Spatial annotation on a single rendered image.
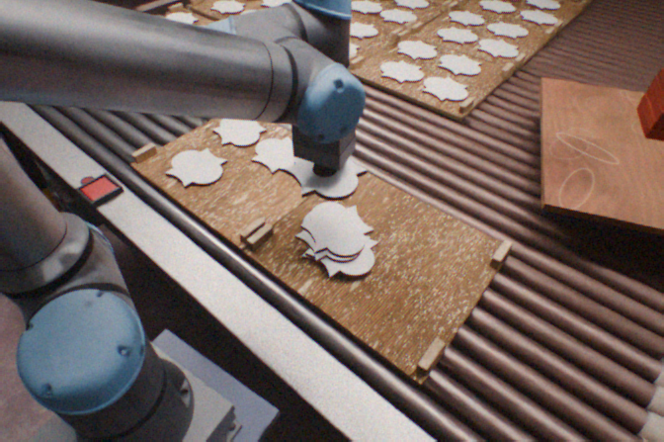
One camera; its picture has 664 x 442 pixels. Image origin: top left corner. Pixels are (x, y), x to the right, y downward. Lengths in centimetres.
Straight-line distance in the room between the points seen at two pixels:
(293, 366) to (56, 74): 58
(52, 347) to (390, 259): 57
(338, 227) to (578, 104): 69
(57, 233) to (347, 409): 47
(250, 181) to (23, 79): 74
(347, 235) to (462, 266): 23
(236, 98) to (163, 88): 6
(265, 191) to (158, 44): 68
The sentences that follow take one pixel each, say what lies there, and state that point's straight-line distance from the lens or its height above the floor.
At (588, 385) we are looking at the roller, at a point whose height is 92.
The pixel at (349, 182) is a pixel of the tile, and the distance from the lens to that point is 72.
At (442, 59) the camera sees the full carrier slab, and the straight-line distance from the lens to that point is 153.
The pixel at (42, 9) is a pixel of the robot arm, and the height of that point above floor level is 151.
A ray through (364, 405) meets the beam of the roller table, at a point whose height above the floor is 92.
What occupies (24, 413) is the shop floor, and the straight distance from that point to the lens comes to 202.
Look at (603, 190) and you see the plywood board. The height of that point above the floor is 104.
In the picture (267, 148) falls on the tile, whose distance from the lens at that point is 110.
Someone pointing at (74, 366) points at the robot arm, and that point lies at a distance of 54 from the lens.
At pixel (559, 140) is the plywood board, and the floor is 104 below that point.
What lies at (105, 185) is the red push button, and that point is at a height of 93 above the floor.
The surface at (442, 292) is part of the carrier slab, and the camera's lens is 84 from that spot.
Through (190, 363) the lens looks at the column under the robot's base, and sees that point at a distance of 86.
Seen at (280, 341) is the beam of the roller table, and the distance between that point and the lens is 79.
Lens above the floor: 161
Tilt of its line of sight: 44 degrees down
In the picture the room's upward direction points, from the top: straight up
